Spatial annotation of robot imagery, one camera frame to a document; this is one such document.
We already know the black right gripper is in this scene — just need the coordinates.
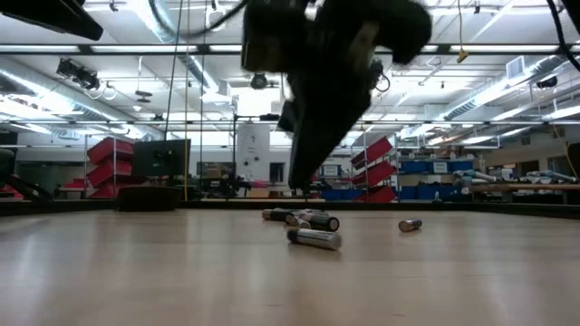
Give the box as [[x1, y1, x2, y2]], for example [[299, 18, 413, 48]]
[[239, 0, 434, 190]]

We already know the large black copper battery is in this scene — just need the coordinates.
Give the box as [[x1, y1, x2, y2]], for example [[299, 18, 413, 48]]
[[302, 211, 342, 234]]

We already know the silver battery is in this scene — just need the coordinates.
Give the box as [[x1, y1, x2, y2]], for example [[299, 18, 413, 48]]
[[285, 226, 343, 252]]

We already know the blue crate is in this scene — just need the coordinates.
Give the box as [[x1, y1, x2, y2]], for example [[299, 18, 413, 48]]
[[320, 188, 364, 202]]

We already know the metal rack with red bins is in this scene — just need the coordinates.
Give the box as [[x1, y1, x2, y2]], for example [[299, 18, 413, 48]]
[[82, 134, 137, 201], [349, 134, 401, 204]]

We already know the shelf with blue bins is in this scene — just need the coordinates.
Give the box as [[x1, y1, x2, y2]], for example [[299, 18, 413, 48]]
[[398, 158, 478, 203]]

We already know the black monitor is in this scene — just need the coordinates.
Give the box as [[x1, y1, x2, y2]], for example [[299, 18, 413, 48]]
[[131, 139, 193, 179]]

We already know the black calculator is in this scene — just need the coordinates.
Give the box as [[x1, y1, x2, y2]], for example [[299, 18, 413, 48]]
[[116, 185, 184, 213]]

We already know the yellow hanging hook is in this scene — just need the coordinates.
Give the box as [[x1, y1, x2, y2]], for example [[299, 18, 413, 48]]
[[455, 0, 470, 65]]

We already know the white air vent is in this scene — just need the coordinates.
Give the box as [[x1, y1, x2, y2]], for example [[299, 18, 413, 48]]
[[505, 54, 527, 82]]

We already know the wooden workbench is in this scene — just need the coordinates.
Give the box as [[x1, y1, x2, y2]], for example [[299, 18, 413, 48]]
[[469, 182, 580, 206]]

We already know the black ceiling dome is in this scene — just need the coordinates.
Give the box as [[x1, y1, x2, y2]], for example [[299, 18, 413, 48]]
[[536, 75, 560, 91]]

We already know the black metal frame stand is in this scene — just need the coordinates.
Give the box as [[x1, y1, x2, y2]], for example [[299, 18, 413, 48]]
[[231, 112, 307, 201]]

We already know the black ceiling camera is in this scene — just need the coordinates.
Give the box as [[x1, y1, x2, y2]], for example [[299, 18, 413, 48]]
[[54, 57, 102, 92], [249, 72, 270, 91], [369, 61, 392, 94]]

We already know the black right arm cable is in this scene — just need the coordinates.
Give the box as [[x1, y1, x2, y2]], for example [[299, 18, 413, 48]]
[[147, 0, 250, 40]]

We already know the black overhead frame bar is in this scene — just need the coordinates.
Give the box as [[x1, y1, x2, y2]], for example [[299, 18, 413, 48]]
[[0, 43, 580, 57]]

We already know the black hanging cable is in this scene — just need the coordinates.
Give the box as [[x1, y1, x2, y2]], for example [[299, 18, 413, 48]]
[[545, 0, 580, 74]]

